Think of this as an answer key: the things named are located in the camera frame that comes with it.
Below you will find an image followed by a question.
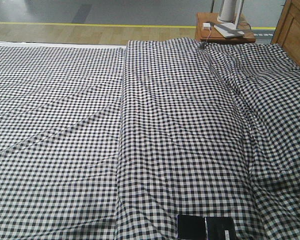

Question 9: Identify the black foldable smartphone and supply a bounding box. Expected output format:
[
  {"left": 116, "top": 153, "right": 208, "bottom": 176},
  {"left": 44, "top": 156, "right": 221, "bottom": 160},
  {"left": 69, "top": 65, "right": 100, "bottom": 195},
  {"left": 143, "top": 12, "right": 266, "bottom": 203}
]
[{"left": 177, "top": 214, "right": 237, "bottom": 240}]

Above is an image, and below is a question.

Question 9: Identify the black white checkered bedsheet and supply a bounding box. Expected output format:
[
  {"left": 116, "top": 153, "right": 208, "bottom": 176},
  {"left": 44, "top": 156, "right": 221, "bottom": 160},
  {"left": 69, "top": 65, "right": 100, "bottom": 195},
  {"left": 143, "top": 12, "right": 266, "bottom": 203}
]
[{"left": 0, "top": 46, "right": 125, "bottom": 240}]

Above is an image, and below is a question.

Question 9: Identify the wooden headboard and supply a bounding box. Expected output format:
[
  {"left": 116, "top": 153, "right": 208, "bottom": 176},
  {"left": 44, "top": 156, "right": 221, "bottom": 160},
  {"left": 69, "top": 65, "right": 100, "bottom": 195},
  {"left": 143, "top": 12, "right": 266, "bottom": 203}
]
[{"left": 271, "top": 0, "right": 300, "bottom": 66}]

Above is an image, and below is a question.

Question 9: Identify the white charger adapter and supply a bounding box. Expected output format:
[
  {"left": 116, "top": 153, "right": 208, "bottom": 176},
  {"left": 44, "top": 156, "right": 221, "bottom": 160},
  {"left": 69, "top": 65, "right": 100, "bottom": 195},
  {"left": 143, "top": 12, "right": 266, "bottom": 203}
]
[{"left": 202, "top": 22, "right": 211, "bottom": 30}]

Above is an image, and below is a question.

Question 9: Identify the wooden bedside table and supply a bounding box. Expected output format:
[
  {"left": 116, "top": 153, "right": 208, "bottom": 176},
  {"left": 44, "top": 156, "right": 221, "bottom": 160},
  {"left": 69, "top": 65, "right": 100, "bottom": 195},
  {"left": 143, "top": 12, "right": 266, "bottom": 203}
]
[{"left": 195, "top": 12, "right": 256, "bottom": 45}]

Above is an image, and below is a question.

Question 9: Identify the black white checkered duvet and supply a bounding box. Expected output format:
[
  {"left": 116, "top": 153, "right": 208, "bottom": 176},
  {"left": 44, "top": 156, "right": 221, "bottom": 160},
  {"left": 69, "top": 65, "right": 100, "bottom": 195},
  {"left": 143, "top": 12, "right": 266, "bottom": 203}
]
[{"left": 115, "top": 38, "right": 300, "bottom": 240}]

